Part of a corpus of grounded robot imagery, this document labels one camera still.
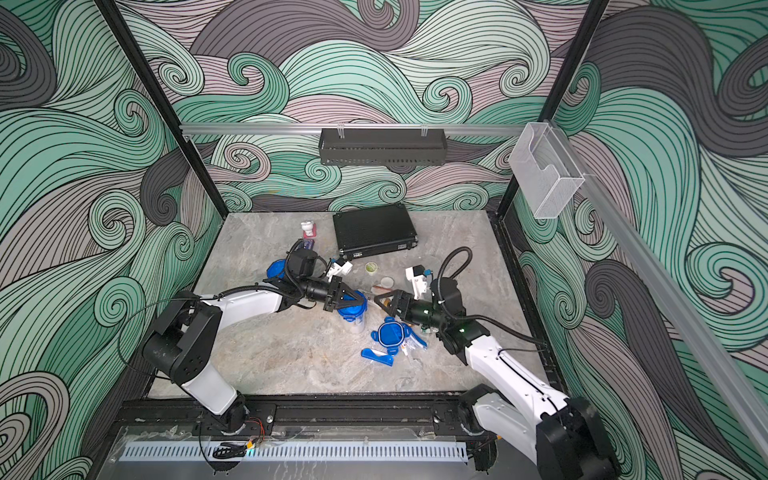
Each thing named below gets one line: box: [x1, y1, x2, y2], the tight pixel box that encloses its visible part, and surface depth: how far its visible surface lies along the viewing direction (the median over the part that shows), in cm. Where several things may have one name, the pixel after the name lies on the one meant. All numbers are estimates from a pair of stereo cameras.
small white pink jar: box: [380, 276, 396, 289], surface depth 100 cm
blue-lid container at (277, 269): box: [266, 259, 287, 279], surface depth 89 cm
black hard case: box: [333, 204, 418, 259], surface depth 109 cm
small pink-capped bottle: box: [301, 221, 317, 238], surface depth 113 cm
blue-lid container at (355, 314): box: [338, 290, 368, 334], surface depth 80 cm
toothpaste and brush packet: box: [401, 331, 428, 356], surface depth 87 cm
